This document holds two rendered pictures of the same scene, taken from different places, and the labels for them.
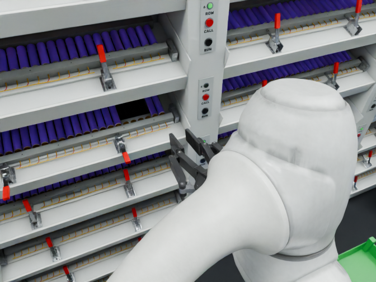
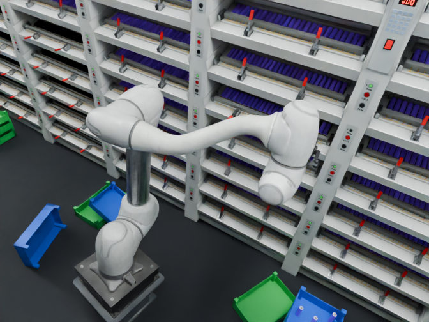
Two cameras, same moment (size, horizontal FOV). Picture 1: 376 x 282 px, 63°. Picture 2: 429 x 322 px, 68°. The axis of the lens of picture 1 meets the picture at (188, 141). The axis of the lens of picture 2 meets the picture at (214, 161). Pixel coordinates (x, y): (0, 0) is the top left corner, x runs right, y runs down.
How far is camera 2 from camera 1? 0.72 m
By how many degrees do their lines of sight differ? 37
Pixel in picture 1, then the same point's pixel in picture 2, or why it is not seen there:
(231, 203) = (263, 119)
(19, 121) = (254, 91)
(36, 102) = (265, 87)
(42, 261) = (220, 170)
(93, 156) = not seen: hidden behind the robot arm
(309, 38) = not seen: outside the picture
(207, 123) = (343, 156)
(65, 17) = (296, 58)
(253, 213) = (265, 124)
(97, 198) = (262, 157)
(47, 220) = (235, 149)
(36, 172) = not seen: hidden behind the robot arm
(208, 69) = (356, 121)
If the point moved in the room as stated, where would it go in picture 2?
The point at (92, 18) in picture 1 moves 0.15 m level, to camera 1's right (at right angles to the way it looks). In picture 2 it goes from (307, 63) to (340, 80)
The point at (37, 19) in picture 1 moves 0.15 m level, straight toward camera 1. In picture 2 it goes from (285, 53) to (270, 68)
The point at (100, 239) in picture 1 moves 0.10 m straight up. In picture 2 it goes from (249, 184) to (253, 170)
